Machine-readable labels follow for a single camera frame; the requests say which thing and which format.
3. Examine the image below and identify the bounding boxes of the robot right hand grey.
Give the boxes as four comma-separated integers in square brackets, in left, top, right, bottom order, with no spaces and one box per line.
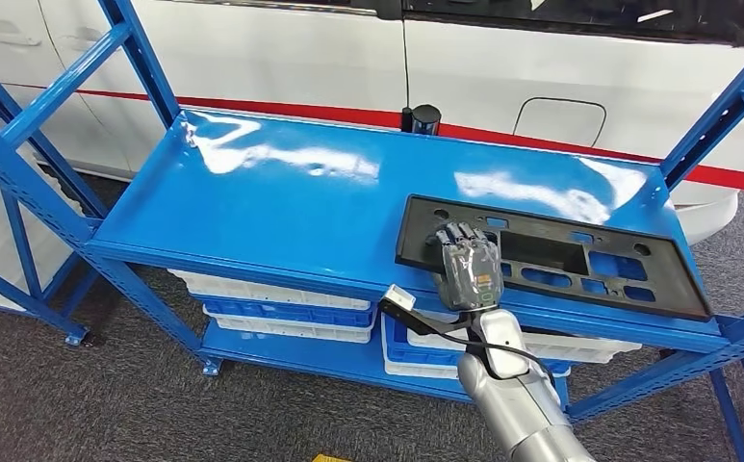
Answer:
[425,220,505,314]

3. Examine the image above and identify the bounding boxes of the black plastic panel part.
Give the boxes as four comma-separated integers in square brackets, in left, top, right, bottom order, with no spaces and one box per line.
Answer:
[395,193,714,323]

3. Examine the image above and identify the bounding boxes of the white plastic crate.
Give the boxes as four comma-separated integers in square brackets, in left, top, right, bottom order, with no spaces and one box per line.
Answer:
[167,268,372,313]
[404,310,644,366]
[202,307,378,346]
[0,142,87,315]
[382,353,465,382]

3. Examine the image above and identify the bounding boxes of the white car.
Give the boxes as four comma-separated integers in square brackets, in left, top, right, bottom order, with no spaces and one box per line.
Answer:
[0,0,744,246]

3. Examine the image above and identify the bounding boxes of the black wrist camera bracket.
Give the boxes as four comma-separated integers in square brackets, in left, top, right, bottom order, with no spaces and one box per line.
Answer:
[377,297,475,339]

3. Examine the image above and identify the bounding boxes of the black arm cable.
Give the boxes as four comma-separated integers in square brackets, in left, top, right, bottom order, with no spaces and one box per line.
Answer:
[457,328,559,390]

